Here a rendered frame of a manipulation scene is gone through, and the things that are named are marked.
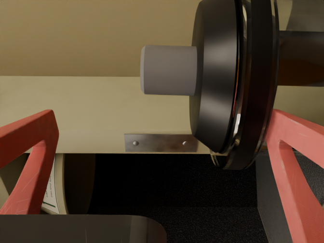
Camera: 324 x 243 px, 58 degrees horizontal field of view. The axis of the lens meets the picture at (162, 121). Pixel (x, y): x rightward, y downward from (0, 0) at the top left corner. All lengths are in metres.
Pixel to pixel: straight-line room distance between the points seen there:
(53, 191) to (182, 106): 0.19
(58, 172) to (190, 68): 0.26
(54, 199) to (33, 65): 0.45
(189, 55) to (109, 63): 0.57
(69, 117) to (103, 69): 0.44
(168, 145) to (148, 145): 0.02
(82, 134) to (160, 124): 0.08
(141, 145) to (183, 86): 0.14
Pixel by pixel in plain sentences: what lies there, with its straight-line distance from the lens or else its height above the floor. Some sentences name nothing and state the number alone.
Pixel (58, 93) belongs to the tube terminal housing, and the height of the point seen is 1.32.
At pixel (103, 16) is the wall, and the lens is 0.69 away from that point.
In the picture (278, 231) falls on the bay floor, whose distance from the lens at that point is 0.52.
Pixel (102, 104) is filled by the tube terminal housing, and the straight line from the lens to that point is 0.32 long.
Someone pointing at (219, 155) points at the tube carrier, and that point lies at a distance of 0.16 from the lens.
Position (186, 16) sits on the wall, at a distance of 0.68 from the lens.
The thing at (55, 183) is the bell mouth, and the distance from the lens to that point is 0.38.
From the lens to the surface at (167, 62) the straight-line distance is 0.16.
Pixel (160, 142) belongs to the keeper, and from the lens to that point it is 0.28.
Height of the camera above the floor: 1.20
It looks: level
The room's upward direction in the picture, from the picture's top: 90 degrees counter-clockwise
